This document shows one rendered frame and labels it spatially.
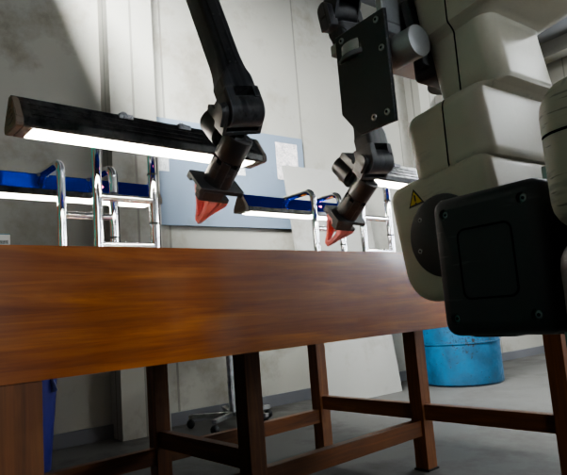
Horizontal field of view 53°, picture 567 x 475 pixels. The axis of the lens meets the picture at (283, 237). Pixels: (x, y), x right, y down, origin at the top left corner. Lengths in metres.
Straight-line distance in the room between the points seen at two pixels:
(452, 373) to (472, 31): 3.88
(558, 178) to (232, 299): 0.65
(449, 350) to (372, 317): 3.29
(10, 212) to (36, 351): 2.72
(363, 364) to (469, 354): 0.82
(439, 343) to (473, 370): 0.31
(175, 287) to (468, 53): 0.56
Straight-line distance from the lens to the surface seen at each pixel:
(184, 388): 3.82
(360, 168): 1.31
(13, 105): 1.24
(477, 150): 0.71
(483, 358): 4.56
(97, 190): 1.44
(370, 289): 1.25
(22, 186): 1.78
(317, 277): 1.14
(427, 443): 2.40
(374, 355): 4.32
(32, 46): 3.89
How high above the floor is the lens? 0.64
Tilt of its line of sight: 8 degrees up
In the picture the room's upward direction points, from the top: 4 degrees counter-clockwise
